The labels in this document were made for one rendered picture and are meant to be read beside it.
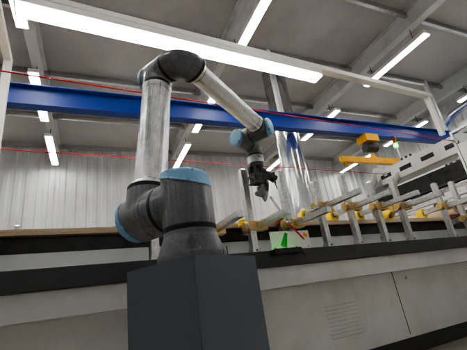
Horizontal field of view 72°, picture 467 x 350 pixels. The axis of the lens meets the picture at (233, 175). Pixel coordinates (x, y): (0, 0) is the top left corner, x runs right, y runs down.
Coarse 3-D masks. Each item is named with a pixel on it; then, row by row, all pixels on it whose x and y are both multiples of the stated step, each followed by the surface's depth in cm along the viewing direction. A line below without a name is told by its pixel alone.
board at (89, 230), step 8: (232, 224) 183; (272, 224) 195; (312, 224) 209; (328, 224) 215; (336, 224) 219; (344, 224) 223; (360, 224) 233; (0, 232) 134; (8, 232) 135; (16, 232) 136; (24, 232) 138; (32, 232) 139; (40, 232) 140; (48, 232) 142; (56, 232) 143; (64, 232) 144; (72, 232) 146; (80, 232) 147; (88, 232) 149; (96, 232) 150; (104, 232) 152; (112, 232) 153
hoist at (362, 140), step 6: (360, 138) 644; (366, 138) 629; (372, 138) 635; (378, 138) 641; (360, 144) 645; (366, 144) 631; (372, 144) 634; (366, 150) 631; (372, 150) 634; (378, 150) 639
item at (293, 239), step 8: (272, 232) 170; (280, 232) 172; (288, 232) 175; (304, 232) 179; (272, 240) 168; (280, 240) 170; (288, 240) 173; (296, 240) 175; (304, 240) 177; (272, 248) 166
